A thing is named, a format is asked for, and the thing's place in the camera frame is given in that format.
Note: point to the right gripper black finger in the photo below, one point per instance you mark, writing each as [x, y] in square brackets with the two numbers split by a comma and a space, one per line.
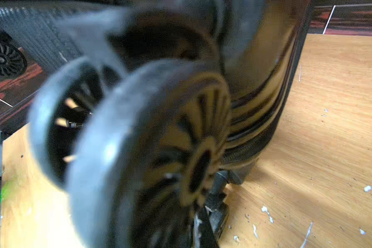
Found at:
[203, 234]

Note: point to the black hard-shell suitcase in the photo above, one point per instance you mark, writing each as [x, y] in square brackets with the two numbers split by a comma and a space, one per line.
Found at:
[152, 108]

